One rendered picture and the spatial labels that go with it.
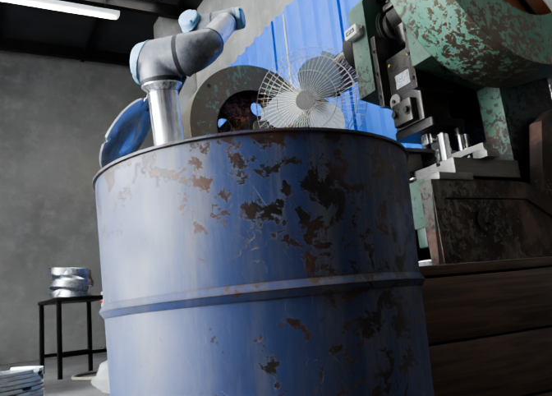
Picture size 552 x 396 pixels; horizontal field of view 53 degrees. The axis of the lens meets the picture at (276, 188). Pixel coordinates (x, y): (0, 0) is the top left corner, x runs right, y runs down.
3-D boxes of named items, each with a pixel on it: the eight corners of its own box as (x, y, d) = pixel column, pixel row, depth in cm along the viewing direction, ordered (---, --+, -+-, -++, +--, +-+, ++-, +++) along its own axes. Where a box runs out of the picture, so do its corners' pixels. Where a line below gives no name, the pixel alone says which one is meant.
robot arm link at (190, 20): (208, 3, 188) (218, 27, 197) (177, 10, 190) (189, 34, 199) (206, 19, 183) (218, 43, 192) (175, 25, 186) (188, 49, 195)
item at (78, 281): (57, 379, 370) (56, 261, 387) (35, 378, 403) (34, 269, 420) (114, 370, 396) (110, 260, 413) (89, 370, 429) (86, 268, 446)
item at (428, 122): (434, 131, 186) (432, 115, 187) (395, 149, 203) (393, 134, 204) (468, 134, 194) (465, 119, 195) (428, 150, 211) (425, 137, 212)
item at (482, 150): (487, 155, 172) (481, 124, 174) (448, 169, 186) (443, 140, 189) (500, 156, 175) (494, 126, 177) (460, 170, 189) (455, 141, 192)
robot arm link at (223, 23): (209, 31, 146) (241, -3, 189) (172, 39, 148) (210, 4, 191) (222, 73, 151) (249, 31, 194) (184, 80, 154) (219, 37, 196)
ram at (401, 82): (415, 117, 187) (402, 37, 193) (386, 131, 199) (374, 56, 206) (452, 121, 195) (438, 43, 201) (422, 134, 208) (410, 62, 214)
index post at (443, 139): (447, 159, 172) (442, 130, 174) (439, 162, 175) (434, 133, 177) (453, 159, 173) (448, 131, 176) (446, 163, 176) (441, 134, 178)
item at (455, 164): (456, 175, 167) (453, 156, 169) (365, 206, 206) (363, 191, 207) (522, 177, 182) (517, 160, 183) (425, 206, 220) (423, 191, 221)
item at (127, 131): (89, 178, 182) (88, 177, 182) (134, 163, 209) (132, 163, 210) (121, 101, 173) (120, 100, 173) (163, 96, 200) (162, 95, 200)
